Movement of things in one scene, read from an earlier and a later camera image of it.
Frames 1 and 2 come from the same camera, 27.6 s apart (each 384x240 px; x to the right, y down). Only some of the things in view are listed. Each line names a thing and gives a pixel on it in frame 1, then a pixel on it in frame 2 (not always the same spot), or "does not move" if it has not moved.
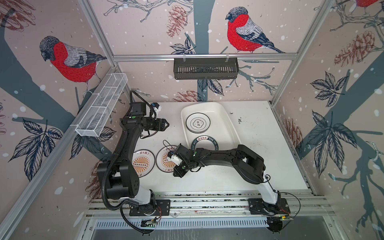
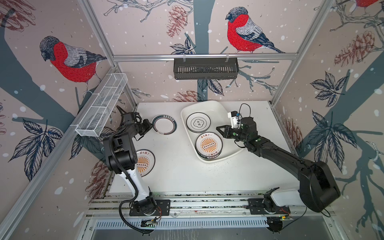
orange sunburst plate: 161,158 -> 208,145
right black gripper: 180,171 -> 227,131
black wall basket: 206,69 does not move
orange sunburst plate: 144,162 does not move
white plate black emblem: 197,122 does not move
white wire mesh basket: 101,104 does not move
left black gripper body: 157,125 -> 143,127
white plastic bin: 221,127 does not move
